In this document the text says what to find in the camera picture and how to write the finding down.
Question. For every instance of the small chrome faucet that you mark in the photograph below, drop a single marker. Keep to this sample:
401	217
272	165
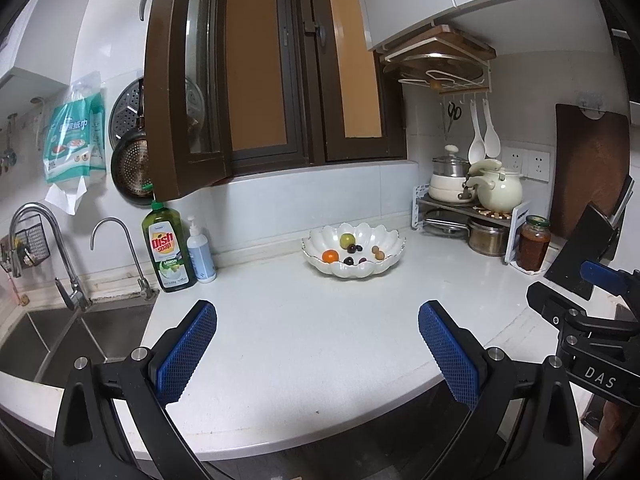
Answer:
147	291

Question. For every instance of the green apple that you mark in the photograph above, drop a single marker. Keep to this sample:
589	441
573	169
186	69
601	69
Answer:
347	240

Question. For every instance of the plastic bag package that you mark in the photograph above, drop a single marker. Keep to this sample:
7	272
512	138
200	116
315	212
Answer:
73	153

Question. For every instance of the black wire sponge basket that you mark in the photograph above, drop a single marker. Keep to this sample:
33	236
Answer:
31	242

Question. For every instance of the steel pot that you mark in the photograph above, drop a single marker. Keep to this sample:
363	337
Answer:
486	238

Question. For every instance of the jar of red sauce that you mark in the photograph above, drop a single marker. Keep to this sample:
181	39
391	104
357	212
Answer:
535	238

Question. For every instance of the brown cutting board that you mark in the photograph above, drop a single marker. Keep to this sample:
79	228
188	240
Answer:
591	165

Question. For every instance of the glass pan lid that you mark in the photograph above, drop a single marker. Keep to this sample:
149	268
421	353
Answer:
442	222

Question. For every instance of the hanging rack with boards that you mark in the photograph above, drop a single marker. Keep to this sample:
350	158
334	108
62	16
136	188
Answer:
443	59

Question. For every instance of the open brown window sash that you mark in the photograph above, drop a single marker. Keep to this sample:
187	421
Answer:
185	97

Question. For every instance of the white pump soap bottle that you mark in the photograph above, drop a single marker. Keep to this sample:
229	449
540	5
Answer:
200	255

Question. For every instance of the white wall socket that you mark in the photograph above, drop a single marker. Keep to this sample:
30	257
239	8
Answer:
513	159
538	166

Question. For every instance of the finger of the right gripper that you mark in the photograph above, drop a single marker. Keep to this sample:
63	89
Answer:
616	282
560	304

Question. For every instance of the green dish soap bottle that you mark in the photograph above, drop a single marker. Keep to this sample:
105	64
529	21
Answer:
163	234

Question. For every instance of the white metal shelf rack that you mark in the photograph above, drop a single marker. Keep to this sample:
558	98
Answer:
421	203

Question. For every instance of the cream pot with glass lid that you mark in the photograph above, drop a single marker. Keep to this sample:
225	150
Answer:
447	184

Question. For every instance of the white spoon right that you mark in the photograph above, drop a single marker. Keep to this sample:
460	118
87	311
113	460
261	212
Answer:
491	139

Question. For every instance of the orange tangerine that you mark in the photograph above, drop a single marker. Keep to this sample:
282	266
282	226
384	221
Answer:
330	256

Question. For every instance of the large chrome faucet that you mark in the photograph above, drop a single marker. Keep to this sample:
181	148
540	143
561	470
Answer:
77	298

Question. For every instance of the cream kettle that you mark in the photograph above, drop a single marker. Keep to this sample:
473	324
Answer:
497	188

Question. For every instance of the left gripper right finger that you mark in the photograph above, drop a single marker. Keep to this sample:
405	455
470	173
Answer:
522	420

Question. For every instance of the steel sink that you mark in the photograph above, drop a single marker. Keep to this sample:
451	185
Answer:
43	345

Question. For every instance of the black knife block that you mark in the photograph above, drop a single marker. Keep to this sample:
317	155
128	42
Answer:
595	238

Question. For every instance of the black scissors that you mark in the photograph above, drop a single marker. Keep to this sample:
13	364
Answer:
454	112

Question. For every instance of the hanging frying pan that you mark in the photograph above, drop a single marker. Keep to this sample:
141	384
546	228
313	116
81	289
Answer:
130	168

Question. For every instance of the white scalloped fruit bowl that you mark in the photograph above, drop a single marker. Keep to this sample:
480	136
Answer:
328	237

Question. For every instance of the white spoon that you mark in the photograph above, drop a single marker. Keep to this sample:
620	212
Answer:
477	150
491	139

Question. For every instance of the person's right hand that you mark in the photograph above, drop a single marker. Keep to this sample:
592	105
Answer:
614	419

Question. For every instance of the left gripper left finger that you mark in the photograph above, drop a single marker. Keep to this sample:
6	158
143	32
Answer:
89	441

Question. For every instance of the white spoon left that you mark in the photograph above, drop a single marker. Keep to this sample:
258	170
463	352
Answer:
477	150

